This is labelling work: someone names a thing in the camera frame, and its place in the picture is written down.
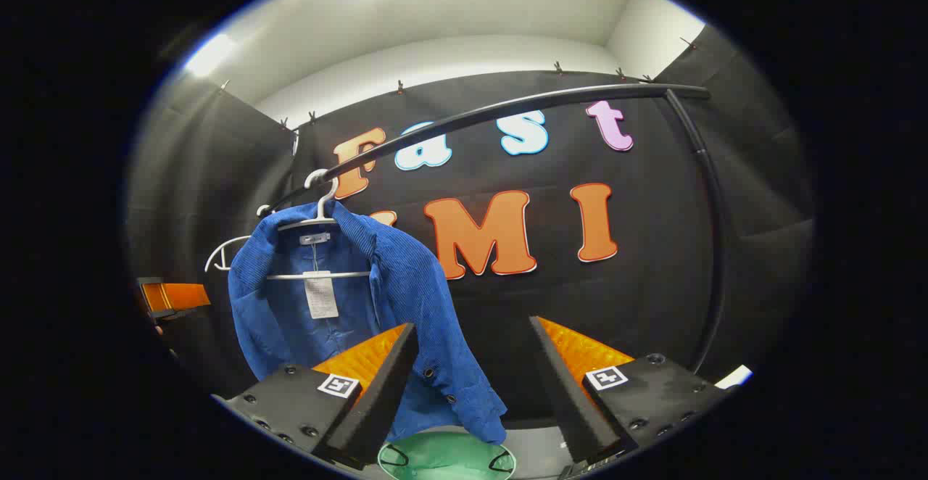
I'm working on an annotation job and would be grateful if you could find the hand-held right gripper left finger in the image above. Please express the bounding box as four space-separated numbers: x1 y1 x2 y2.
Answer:
212 323 420 472

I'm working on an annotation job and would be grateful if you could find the row of small backdrop clips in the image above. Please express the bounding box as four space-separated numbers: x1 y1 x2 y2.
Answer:
217 36 698 129

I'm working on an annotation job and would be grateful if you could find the black clothes rack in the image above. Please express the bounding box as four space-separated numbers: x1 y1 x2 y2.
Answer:
257 83 728 376

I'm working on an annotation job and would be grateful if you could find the white sheet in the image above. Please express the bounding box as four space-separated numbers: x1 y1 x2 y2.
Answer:
714 365 755 390

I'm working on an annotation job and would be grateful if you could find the white plastic hanger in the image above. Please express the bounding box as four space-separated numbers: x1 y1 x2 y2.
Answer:
204 204 273 273
265 168 372 281

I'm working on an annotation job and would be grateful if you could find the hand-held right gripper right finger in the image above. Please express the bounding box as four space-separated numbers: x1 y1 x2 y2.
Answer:
528 315 734 466

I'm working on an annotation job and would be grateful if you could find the green laundry hamper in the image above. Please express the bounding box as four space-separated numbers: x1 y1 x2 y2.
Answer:
377 429 517 480

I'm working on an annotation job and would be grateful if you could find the blue corduroy jacket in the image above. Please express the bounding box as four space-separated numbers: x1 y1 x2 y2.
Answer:
228 201 508 446

